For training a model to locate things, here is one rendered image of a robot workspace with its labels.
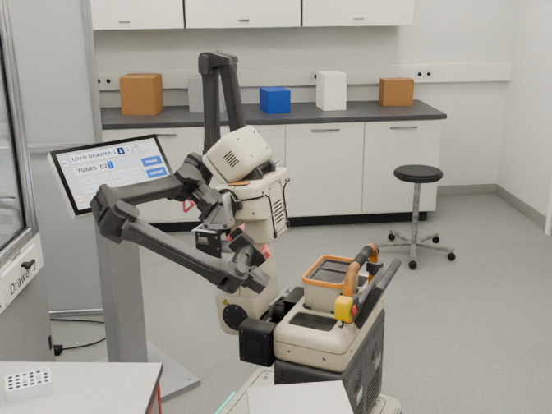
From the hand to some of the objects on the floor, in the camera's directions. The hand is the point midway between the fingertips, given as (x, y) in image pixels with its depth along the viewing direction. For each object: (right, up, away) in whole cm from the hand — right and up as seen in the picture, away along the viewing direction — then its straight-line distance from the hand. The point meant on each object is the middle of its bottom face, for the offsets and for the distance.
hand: (253, 236), depth 213 cm
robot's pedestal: (+15, -118, -10) cm, 120 cm away
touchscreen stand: (-63, -77, +115) cm, 152 cm away
